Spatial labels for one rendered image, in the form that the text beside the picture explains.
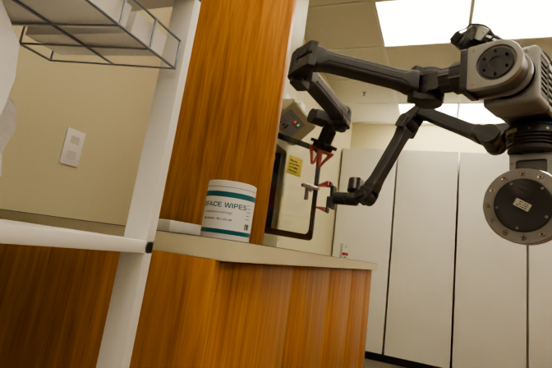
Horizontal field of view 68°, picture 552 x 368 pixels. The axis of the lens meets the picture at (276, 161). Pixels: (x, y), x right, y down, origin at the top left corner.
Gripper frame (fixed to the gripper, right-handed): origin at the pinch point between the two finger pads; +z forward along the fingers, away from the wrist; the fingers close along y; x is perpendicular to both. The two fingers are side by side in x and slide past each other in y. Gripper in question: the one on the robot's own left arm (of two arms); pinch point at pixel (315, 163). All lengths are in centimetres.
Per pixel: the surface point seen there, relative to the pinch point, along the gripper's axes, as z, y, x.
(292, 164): 4.0, -7.3, -5.0
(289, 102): -18.8, -9.1, -16.0
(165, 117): -9, 60, -80
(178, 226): 29, 13, -51
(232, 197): 8, 38, -51
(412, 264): 89, -119, 261
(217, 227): 16, 40, -53
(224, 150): 6.7, -11.0, -33.9
